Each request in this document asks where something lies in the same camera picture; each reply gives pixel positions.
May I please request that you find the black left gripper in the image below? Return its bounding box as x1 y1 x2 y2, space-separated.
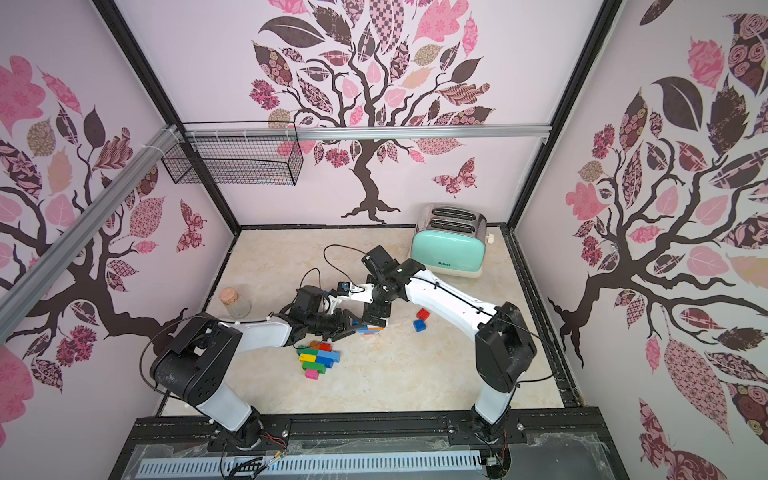
309 308 368 343

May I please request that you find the light green lego brick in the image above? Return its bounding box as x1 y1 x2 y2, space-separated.
302 362 326 374

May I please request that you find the light blue 2x4 brick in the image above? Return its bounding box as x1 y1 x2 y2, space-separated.
357 326 383 335

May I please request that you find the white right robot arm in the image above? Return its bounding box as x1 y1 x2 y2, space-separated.
361 246 538 425

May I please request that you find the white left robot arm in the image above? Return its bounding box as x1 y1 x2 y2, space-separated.
149 307 364 449

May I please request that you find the mint green toaster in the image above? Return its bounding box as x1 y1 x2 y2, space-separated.
409 204 488 278

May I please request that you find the cork stoppered glass bottle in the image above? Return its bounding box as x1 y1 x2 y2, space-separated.
218 287 251 320

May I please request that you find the white vented base strip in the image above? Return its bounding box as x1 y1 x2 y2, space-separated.
132 450 484 479

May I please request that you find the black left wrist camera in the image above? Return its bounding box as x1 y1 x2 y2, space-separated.
289 286 328 320

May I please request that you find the black wire basket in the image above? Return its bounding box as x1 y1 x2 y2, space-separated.
162 120 304 186

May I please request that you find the black enclosure frame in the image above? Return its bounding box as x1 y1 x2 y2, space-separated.
89 0 625 480

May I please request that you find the aluminium rail back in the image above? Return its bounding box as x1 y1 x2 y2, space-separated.
184 123 552 141

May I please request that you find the aluminium rail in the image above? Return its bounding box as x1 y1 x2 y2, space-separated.
184 123 552 141
1 125 179 341

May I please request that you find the aluminium rail left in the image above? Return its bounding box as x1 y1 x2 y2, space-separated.
1 125 179 341

